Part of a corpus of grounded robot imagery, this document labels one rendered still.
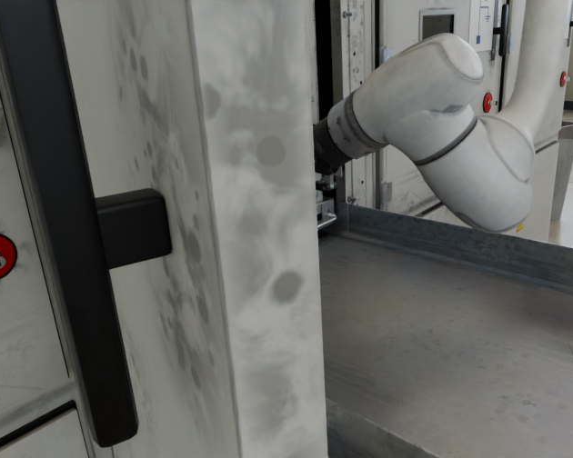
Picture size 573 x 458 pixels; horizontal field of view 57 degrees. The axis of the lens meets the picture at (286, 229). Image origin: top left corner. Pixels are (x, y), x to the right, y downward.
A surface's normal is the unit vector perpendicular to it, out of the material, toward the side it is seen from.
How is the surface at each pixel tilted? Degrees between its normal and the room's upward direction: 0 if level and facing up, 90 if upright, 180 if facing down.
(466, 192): 105
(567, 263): 90
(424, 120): 114
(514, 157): 71
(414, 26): 90
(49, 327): 90
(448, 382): 0
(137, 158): 90
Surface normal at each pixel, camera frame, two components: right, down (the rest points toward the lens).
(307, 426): 0.49, 0.27
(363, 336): -0.07, -0.94
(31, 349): 0.73, 0.19
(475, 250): -0.68, 0.29
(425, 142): -0.36, 0.66
